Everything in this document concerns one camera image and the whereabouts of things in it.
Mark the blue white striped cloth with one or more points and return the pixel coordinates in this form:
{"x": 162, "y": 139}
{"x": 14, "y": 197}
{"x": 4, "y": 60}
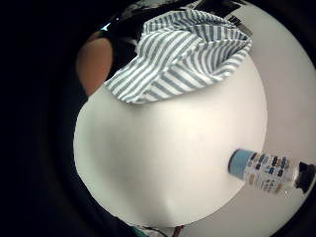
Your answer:
{"x": 177, "y": 59}

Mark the the person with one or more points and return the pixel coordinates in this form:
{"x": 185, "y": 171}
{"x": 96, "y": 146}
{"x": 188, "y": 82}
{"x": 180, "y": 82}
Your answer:
{"x": 95, "y": 62}

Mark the clear bottle with patterned label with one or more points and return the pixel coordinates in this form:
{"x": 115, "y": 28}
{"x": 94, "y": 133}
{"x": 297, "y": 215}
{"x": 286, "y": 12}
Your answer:
{"x": 268, "y": 172}

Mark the black flat device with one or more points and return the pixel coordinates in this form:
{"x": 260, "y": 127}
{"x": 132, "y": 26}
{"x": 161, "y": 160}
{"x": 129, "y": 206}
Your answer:
{"x": 220, "y": 6}

